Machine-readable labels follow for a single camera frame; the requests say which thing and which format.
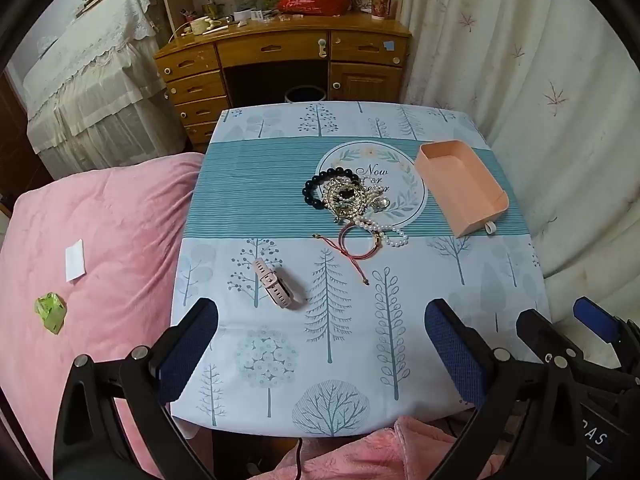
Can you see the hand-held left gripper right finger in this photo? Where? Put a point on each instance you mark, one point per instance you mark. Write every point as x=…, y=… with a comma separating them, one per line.
x=455, y=355

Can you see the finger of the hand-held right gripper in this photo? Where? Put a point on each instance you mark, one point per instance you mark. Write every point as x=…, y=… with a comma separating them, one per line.
x=595, y=321
x=540, y=335

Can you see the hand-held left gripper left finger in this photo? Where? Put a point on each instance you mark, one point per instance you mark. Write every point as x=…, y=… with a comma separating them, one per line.
x=190, y=345

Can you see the pink wristwatch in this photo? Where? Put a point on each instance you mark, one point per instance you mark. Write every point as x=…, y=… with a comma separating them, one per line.
x=275, y=285

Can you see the pink paper box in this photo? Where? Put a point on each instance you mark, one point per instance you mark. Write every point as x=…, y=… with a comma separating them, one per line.
x=450, y=185

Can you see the pink fleece blanket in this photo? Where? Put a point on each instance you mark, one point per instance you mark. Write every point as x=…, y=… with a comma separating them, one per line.
x=380, y=455

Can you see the pink quilt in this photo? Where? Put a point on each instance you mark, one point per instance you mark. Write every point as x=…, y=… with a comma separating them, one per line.
x=110, y=240

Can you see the white paper slip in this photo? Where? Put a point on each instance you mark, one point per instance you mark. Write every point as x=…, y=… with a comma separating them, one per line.
x=76, y=260

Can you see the green wrapper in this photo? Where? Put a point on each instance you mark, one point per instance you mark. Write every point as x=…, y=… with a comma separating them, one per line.
x=50, y=312

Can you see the tree printed tablecloth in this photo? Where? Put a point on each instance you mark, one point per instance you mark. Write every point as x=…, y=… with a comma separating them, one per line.
x=280, y=200

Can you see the white leaf printed curtain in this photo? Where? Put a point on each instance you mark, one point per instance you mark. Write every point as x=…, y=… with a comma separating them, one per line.
x=530, y=60

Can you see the dark waste bin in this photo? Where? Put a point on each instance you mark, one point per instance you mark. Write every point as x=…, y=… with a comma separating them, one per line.
x=305, y=94

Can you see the white lace furniture cover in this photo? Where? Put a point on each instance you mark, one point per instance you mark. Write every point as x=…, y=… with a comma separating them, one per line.
x=95, y=85

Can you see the wooden desk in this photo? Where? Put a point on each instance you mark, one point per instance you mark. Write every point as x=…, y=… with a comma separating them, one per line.
x=265, y=50

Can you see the cream mug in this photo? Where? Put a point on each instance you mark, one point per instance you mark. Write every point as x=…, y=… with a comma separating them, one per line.
x=200, y=26

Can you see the white hanging knob tag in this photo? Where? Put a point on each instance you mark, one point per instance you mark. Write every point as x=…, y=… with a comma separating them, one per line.
x=322, y=46

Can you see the printed paper cup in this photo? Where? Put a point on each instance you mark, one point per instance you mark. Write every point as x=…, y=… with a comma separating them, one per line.
x=380, y=2

